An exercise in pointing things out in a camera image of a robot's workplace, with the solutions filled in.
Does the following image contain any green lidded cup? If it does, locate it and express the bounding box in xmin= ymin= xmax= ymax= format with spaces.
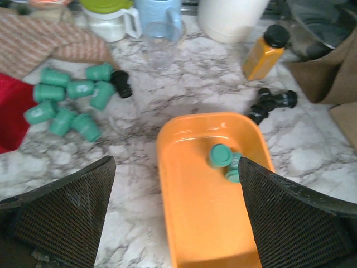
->
xmin=80 ymin=0 xmax=142 ymax=42

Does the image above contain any white thermos jug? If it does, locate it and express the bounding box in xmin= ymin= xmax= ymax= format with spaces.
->
xmin=197 ymin=0 xmax=269 ymax=44

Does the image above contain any steel pot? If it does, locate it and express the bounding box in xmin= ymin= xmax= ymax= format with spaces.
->
xmin=287 ymin=1 xmax=356 ymax=60

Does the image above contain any clear drinking glass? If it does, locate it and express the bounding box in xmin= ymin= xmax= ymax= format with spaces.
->
xmin=143 ymin=22 xmax=181 ymax=70

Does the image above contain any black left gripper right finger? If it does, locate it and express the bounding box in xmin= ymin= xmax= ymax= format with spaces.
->
xmin=239 ymin=157 xmax=356 ymax=267

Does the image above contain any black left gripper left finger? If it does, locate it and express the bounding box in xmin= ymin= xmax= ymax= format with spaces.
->
xmin=1 ymin=156 xmax=116 ymax=267

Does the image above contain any striped brown towel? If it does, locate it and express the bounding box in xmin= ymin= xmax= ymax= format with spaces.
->
xmin=1 ymin=12 xmax=120 ymax=79

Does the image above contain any orange storage basket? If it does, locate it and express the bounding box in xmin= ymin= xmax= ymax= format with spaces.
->
xmin=156 ymin=112 xmax=274 ymax=267

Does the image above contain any brown cloth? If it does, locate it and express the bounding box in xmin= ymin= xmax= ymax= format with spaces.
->
xmin=285 ymin=31 xmax=356 ymax=104

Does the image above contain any orange juice bottle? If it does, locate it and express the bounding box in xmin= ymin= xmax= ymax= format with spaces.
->
xmin=242 ymin=25 xmax=290 ymax=81

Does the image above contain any brown cork mat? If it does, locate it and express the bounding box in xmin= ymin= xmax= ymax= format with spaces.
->
xmin=329 ymin=102 xmax=357 ymax=152

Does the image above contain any red satin cloth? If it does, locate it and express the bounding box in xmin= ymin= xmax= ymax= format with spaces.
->
xmin=0 ymin=73 xmax=36 ymax=154

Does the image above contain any teal capsule numbered three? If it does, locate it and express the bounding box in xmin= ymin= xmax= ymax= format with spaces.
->
xmin=66 ymin=80 xmax=95 ymax=100

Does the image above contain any blue mug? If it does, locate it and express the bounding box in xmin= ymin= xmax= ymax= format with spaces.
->
xmin=134 ymin=0 xmax=182 ymax=42

